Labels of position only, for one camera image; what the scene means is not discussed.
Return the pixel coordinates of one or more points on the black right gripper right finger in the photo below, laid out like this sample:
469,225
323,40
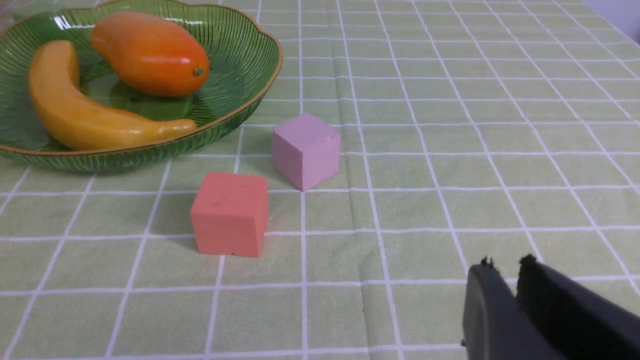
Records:
574,320

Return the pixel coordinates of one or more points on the orange mango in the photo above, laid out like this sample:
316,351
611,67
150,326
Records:
151,54

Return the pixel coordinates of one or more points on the green checked tablecloth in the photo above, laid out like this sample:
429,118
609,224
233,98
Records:
469,128

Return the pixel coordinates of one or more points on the green glass leaf plate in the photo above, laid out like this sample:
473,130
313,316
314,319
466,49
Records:
244,62

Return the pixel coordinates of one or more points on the yellow banana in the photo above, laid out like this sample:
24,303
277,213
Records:
79,122

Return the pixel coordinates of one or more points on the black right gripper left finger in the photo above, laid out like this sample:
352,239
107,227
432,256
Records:
494,326

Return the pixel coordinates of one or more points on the pink foam cube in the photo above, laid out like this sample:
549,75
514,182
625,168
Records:
306,151

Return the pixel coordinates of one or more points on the salmon foam cube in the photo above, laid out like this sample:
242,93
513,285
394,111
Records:
230,213

